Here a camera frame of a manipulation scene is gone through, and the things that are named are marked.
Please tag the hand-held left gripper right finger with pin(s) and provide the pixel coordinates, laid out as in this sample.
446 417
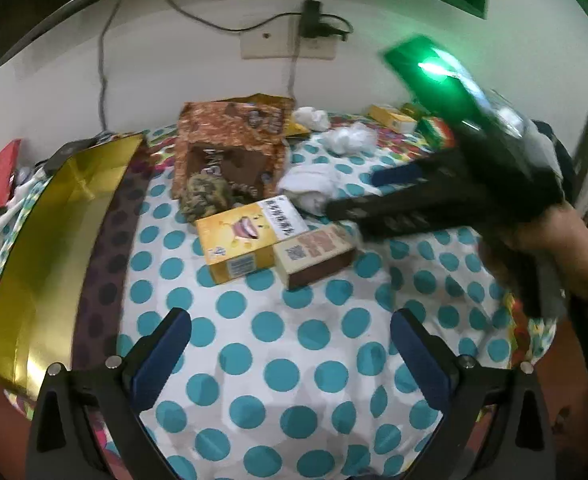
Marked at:
424 360

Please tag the crumpled white tissue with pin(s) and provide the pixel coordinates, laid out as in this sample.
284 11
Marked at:
311 117

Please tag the white knitted sock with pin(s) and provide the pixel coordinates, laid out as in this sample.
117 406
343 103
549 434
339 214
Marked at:
349 138

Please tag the brown snack bag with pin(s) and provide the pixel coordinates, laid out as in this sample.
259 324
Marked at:
224 145

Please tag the black plug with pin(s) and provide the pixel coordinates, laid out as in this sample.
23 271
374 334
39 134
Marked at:
338 27

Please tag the green and red box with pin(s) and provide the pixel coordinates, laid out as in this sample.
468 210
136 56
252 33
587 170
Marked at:
436 131

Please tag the small yellow box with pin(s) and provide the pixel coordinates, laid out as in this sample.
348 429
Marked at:
391 117

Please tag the grey-white sock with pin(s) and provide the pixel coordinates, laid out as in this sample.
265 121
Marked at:
309 182

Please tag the beige wall plate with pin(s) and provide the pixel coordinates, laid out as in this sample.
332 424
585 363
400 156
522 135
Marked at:
266 42

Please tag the yellow snack bag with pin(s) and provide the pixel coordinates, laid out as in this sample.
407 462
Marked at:
298 127

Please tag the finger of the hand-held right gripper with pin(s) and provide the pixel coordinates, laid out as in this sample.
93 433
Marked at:
399 177
399 212

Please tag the gold metal tray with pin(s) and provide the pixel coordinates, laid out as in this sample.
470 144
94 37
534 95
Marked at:
39 260

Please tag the yellow cartoon mouth box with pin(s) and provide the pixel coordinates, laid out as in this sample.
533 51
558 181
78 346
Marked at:
234 240

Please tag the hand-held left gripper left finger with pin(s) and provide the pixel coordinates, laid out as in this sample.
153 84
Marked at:
161 360

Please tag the beige wall socket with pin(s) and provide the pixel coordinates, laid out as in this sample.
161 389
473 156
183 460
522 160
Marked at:
319 49

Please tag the person's right hand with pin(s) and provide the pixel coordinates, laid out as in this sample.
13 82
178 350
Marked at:
559 245

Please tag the polka dot tablecloth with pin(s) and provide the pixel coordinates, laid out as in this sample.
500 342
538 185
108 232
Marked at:
274 350

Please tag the black charger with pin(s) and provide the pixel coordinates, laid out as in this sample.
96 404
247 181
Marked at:
312 17

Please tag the red bag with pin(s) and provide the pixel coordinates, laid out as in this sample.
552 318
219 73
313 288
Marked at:
1 175

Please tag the brown cardboard box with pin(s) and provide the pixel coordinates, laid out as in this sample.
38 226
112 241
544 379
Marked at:
314 257

